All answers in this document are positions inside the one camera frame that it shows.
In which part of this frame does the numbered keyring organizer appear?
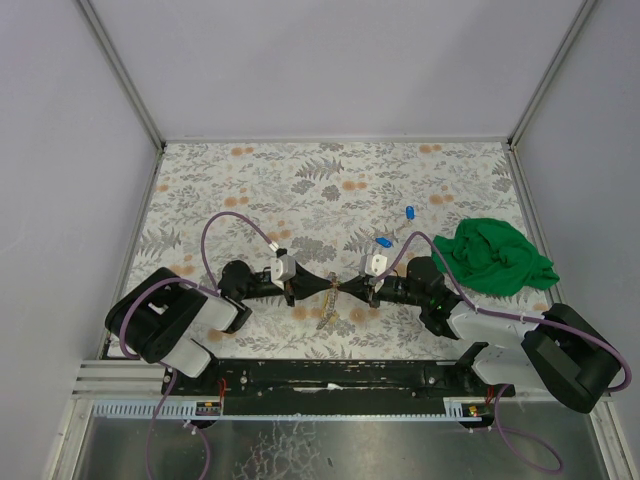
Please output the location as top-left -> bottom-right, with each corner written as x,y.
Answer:
316,271 -> 339,330

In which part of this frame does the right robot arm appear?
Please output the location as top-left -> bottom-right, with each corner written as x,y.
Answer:
338,255 -> 623,413

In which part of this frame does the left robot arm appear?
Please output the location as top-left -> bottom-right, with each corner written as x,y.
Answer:
105,255 -> 332,378

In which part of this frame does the blue tag lower key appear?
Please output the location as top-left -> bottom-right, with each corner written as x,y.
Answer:
375,237 -> 393,248

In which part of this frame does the green cloth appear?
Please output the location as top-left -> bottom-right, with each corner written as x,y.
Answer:
433,218 -> 560,297

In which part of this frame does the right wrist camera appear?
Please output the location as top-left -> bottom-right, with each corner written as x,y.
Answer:
359,254 -> 388,277

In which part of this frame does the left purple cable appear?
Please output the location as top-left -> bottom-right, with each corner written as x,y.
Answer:
119,212 -> 281,480

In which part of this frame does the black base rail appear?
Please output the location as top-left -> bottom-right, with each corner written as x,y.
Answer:
171,359 -> 502,417

